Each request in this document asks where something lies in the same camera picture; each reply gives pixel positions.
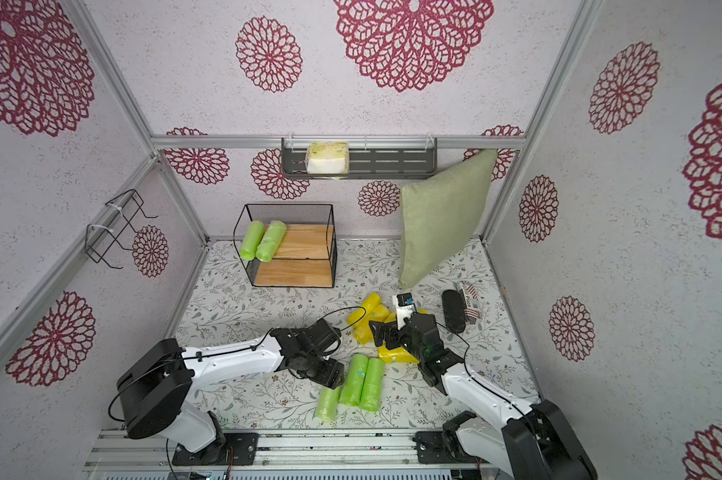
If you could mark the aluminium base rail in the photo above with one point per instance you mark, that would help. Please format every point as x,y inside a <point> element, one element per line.
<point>280,449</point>

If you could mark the white yellow sponge block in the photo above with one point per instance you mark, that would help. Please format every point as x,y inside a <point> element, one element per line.
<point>324,158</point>

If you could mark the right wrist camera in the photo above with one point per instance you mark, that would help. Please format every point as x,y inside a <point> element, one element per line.
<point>405,307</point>

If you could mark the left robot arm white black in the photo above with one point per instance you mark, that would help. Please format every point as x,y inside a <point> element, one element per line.
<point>156,392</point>

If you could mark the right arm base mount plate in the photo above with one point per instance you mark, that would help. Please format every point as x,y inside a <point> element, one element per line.
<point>440,447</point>

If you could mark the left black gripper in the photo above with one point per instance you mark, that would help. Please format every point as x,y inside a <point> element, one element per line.
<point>332,377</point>

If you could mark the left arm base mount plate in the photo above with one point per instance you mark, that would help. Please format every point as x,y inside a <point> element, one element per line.
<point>236,449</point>

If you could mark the green bag roll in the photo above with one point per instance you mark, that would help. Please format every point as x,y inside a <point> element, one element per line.
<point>353,385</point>
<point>251,241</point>
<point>370,398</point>
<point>271,241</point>
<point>328,401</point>

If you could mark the grey wall mounted rack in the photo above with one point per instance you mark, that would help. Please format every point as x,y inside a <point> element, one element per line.
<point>415,162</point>

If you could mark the black wire wooden shelf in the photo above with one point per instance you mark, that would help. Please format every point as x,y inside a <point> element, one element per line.
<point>307,256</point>

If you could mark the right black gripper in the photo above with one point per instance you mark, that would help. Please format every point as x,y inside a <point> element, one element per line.
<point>402,334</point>

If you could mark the yellow bag roll top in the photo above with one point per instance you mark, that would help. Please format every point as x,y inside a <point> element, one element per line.
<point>366,307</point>

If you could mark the green cushion pillow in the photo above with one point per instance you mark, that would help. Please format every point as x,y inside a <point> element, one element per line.
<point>441,214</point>

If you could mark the black oval object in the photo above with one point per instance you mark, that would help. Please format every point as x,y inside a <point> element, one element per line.
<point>454,311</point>

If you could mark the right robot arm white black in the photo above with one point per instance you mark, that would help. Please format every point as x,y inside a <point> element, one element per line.
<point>522,439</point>

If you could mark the yellow bag roll front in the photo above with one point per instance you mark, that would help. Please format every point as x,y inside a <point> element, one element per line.
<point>397,355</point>

